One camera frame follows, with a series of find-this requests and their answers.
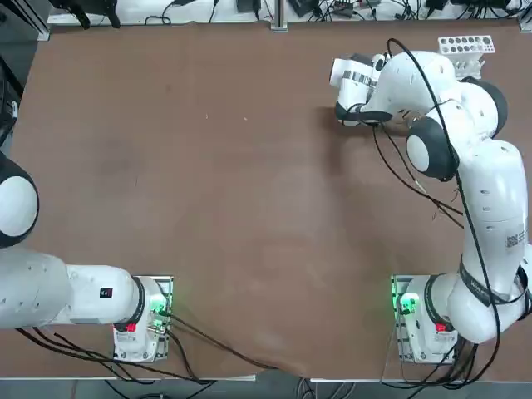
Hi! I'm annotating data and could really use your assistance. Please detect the black cables from base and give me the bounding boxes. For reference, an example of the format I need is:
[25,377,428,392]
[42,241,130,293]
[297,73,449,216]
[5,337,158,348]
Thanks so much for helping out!
[167,313,280,372]
[381,332,484,386]

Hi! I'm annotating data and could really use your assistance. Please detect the dark power adaptor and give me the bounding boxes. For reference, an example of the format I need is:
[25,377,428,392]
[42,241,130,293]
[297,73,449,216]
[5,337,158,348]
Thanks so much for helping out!
[288,0,319,18]

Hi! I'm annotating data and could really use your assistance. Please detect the thin black wire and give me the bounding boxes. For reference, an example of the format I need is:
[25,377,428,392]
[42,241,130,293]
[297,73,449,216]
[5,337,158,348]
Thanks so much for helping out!
[413,178,466,229]

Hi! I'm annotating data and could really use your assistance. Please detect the aluminium frame rail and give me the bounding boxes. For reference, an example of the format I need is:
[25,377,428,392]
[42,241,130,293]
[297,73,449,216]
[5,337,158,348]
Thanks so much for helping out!
[17,0,52,42]

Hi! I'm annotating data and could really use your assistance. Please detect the clear glass alcohol lamp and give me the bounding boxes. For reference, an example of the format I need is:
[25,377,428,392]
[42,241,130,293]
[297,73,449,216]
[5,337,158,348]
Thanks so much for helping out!
[397,108,423,126]

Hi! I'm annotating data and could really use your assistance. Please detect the black cable bundle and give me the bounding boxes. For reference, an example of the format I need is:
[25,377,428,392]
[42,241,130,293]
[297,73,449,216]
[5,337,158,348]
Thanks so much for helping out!
[13,326,215,384]

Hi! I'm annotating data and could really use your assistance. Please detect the white test tube rack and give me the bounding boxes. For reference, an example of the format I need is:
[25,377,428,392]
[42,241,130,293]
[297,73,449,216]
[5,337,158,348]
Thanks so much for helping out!
[436,35,497,80]

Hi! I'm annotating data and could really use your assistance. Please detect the black equipment frame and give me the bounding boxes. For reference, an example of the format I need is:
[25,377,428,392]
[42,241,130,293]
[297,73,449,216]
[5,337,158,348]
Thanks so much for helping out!
[0,52,24,147]

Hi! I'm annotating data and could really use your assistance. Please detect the black stand legs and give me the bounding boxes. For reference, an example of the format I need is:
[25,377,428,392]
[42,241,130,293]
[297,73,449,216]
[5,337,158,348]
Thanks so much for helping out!
[51,0,122,31]

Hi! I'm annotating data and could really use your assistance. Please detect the right arm thick black cable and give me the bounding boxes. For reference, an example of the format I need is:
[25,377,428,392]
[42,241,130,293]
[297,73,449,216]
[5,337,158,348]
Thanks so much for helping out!
[386,37,506,382]

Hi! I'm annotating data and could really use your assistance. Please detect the black cables from left base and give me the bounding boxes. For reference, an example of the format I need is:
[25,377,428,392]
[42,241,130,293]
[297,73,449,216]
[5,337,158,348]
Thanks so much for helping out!
[167,313,280,372]

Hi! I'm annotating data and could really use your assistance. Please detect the black cables from right base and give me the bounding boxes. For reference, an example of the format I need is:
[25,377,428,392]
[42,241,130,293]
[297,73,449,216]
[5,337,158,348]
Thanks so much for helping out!
[381,332,484,386]

